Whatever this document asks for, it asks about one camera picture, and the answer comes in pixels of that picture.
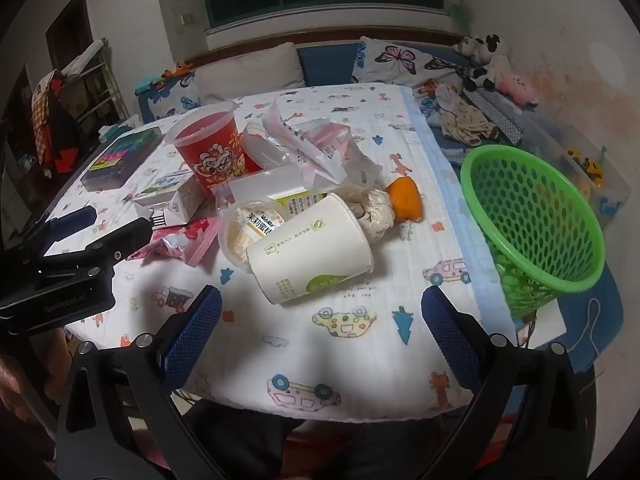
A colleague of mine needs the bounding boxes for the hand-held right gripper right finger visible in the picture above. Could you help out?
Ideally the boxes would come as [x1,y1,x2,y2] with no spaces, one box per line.
[420,285,593,480]

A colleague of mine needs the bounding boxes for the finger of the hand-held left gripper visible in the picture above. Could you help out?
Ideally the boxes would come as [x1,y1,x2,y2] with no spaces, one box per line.
[42,217,153,273]
[5,205,98,261]

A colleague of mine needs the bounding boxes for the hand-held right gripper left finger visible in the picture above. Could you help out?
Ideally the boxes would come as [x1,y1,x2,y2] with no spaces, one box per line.
[54,285,223,480]

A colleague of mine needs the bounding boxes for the pink snack packet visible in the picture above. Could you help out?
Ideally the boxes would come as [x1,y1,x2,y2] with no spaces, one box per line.
[127,217,221,266]

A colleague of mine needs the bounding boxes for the green plastic basket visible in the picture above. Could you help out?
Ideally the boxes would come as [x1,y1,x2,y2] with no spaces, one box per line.
[460,145,606,318]

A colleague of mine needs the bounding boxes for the orange peel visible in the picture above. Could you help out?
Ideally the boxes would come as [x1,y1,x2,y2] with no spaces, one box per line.
[387,176,425,223]

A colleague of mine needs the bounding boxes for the small white green carton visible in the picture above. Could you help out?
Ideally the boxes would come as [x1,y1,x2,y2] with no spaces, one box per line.
[132,172,206,226]

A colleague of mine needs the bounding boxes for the black colourful printed box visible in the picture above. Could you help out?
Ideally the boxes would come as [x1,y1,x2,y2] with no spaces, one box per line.
[80,126,165,193]

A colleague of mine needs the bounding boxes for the clear plastic pudding cup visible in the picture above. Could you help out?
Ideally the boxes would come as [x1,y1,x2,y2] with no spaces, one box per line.
[218,199,288,273]

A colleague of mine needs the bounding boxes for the white printed blanket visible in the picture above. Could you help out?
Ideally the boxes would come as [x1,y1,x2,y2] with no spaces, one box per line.
[47,82,483,418]

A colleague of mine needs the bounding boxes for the clothes rack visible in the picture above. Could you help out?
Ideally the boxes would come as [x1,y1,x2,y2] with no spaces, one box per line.
[30,37,126,176]

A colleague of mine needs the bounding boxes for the red printed cup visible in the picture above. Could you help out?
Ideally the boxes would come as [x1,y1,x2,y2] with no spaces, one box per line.
[164,101,263,191]

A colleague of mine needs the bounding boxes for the white paper cup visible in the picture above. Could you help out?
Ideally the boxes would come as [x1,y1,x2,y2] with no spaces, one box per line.
[245,192,376,306]

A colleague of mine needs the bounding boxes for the crumpled white tissue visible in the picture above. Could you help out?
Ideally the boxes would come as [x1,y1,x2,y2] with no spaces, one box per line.
[347,187,398,241]

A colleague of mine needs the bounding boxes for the clear plastic container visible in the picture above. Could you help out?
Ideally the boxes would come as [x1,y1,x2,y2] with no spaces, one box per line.
[215,165,321,211]

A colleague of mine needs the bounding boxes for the person's legs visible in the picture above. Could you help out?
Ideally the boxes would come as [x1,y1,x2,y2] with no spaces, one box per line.
[165,395,481,480]

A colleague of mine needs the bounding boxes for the brown wooden door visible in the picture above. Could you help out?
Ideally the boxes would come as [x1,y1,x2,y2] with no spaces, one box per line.
[45,0,96,76]

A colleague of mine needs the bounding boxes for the beige pillow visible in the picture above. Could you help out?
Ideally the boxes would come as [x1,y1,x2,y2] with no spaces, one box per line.
[192,42,306,106]

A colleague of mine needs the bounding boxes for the clear storage bin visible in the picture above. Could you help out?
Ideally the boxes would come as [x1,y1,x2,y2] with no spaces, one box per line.
[520,125,632,231]

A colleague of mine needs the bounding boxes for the clear plastic bags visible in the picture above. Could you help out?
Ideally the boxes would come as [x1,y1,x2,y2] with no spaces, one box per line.
[260,97,385,190]

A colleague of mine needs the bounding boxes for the crumpled beige clothing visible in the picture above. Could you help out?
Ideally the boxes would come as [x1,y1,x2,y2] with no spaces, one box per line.
[432,85,501,147]

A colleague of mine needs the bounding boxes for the yellow toy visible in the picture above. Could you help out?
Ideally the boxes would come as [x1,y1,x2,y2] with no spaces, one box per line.
[567,147,608,183]

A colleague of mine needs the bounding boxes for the blue white patterned cloth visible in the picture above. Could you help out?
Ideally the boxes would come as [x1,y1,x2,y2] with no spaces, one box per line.
[462,87,526,143]

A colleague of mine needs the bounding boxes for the pink plush toy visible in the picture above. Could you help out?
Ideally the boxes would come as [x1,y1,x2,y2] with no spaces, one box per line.
[502,71,541,107]

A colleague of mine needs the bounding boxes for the blue cushion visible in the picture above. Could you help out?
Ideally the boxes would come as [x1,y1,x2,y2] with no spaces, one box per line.
[297,42,361,88]

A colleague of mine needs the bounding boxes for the black white cow plush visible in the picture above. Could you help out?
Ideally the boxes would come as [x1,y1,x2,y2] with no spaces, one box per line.
[462,34,511,93]

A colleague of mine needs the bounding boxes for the butterfly print pillow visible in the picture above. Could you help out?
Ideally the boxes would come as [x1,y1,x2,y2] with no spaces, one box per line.
[352,36,473,91]

